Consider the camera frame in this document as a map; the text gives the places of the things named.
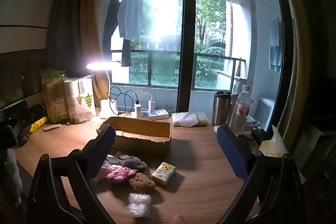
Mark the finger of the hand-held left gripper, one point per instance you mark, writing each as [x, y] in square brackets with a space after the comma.
[22, 104]

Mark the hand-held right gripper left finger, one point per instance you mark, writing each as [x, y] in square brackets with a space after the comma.
[103, 150]

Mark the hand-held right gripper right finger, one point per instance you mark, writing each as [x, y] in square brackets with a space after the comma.
[232, 153]

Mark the pink plush toy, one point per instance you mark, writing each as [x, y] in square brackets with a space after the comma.
[120, 174]

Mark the grey knitted sock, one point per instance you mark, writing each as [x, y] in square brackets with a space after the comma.
[132, 162]

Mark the cardboard box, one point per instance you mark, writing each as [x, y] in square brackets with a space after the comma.
[147, 132]

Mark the brown sponge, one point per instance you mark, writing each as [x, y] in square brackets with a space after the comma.
[141, 182]

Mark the white cloth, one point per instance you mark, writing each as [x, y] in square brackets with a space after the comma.
[140, 198]

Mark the cartoon print tissue pack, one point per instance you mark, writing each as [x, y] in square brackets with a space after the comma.
[164, 173]

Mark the bubble wrap piece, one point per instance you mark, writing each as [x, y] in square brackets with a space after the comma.
[137, 209]

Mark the person's right hand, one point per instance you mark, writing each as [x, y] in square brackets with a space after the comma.
[178, 220]

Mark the yellow black packet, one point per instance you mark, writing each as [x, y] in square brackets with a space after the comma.
[39, 123]

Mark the green paper cup package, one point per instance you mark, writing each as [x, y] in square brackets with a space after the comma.
[53, 98]

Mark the small black device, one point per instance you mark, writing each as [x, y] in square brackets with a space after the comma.
[260, 136]

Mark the yellow tissue box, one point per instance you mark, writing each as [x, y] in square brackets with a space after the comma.
[271, 146]

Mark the white desk lamp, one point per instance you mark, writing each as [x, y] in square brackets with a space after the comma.
[109, 108]

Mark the clear water bottle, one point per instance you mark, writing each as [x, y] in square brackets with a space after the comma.
[241, 111]

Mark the steel tumbler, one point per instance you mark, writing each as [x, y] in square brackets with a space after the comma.
[221, 108]

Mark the white outdoor appliance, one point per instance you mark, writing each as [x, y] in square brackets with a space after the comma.
[264, 113]

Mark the white wide charger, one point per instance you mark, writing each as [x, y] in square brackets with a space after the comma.
[137, 109]

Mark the white paper cup package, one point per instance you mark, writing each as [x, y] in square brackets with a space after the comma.
[80, 100]

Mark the white mesh cloth pack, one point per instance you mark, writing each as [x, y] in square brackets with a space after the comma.
[189, 119]

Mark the white power strip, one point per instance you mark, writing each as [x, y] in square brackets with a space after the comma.
[155, 114]

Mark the white slim charger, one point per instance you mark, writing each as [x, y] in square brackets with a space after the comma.
[151, 106]

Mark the olive curtain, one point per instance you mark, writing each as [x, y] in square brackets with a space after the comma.
[92, 29]
[299, 43]

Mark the hanging teal cloth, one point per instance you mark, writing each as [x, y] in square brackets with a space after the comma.
[275, 48]

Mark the hanging black pants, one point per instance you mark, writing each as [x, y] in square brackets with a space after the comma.
[110, 22]

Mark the hanging light blue shirt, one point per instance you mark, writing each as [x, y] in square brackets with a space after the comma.
[130, 11]

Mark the black sliding door frame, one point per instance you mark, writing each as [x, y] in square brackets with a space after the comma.
[186, 29]

